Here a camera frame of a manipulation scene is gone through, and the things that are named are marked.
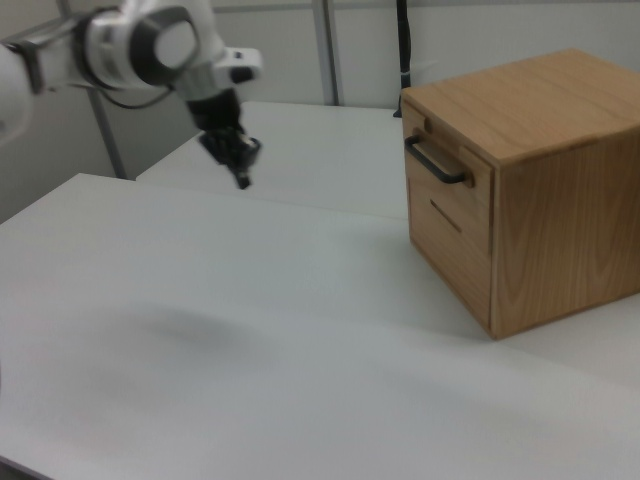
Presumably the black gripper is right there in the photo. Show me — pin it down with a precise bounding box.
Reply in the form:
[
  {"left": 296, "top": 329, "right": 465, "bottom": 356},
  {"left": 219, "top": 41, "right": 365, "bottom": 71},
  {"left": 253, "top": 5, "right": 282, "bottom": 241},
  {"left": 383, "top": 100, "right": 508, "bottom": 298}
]
[{"left": 186, "top": 88, "right": 264, "bottom": 191}]

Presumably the black metal drawer handle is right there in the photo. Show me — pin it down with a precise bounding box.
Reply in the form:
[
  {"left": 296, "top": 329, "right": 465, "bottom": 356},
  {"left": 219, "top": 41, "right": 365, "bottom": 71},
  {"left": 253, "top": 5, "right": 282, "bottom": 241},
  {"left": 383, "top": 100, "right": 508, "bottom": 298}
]
[{"left": 404, "top": 128, "right": 475, "bottom": 187}]

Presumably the wooden drawer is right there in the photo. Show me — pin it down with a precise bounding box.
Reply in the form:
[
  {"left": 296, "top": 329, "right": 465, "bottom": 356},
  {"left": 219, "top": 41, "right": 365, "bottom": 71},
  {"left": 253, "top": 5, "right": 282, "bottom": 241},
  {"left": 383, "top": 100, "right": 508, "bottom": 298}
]
[{"left": 401, "top": 96, "right": 498, "bottom": 259}]

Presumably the black pole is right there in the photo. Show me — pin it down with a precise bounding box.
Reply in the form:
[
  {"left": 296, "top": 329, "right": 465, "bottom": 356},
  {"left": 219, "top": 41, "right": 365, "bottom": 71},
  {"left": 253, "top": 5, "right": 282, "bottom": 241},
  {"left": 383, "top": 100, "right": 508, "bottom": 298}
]
[{"left": 393, "top": 0, "right": 415, "bottom": 120}]

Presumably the wooden cabinet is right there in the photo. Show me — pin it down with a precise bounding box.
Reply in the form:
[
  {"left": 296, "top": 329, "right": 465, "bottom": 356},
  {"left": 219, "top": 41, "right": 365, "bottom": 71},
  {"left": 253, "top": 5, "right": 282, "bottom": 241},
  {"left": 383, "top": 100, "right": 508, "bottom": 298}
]
[{"left": 399, "top": 47, "right": 640, "bottom": 342}]

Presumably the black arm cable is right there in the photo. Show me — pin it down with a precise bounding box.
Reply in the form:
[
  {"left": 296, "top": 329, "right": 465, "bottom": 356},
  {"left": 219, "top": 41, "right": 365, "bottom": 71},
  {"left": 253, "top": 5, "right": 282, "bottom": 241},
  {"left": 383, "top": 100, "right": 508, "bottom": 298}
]
[{"left": 93, "top": 83, "right": 177, "bottom": 110}]

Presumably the grey partition post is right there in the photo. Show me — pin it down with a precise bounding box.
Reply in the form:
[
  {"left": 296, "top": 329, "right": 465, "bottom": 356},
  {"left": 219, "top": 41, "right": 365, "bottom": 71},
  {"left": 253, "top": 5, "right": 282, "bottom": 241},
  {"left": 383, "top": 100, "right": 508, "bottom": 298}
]
[
  {"left": 88, "top": 92, "right": 127, "bottom": 180},
  {"left": 311, "top": 0, "right": 347, "bottom": 107}
]

